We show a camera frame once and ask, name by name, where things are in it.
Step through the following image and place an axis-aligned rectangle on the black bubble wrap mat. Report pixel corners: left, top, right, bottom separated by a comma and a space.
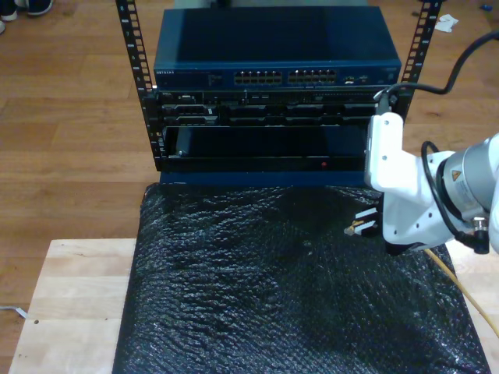
111, 181, 492, 374

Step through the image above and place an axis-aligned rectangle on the grey flat cable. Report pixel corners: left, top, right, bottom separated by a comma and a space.
0, 305, 29, 319

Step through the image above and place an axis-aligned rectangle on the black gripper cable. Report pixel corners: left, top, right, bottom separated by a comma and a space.
420, 140, 490, 254

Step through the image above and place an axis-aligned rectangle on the white crumpled paper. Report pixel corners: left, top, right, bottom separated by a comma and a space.
434, 14, 460, 34

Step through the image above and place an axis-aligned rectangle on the black camera cable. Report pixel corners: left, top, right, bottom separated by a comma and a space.
373, 30, 499, 114

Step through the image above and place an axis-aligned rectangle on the yellow network cable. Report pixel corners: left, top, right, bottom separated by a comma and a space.
342, 220, 499, 338

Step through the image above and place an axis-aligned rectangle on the black metal rack frame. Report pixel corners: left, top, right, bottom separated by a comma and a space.
115, 0, 444, 173

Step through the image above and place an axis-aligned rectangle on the black shoe white sole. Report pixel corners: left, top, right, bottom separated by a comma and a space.
0, 0, 19, 23
26, 0, 55, 17

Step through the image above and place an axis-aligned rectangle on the black rack server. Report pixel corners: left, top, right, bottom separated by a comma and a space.
142, 88, 410, 128

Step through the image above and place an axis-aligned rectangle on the blue network switch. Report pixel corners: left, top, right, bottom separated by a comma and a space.
153, 6, 402, 91

